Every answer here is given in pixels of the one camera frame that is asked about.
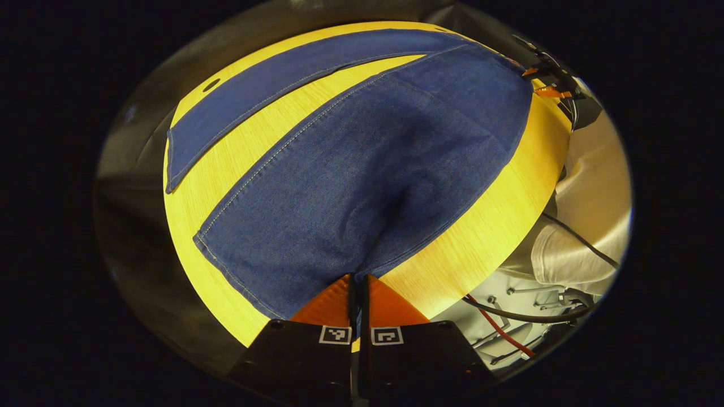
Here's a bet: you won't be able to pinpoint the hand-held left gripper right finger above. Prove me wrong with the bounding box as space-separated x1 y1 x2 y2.
360 273 498 407

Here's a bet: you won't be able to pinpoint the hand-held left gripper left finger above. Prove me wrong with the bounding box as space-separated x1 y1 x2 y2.
226 273 357 407

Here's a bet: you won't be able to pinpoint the blue denim jeans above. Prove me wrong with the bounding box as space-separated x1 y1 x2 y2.
165 28 535 321

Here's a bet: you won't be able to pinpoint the person's white clothing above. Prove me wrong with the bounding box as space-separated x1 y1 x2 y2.
498 79 633 296

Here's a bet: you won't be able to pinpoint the red cable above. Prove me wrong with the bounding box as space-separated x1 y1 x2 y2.
466 293 536 359

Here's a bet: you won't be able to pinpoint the thick black cable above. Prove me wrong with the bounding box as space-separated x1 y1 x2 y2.
461 296 596 324

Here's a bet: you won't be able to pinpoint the thin black cable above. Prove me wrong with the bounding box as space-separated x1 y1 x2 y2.
542 213 621 270

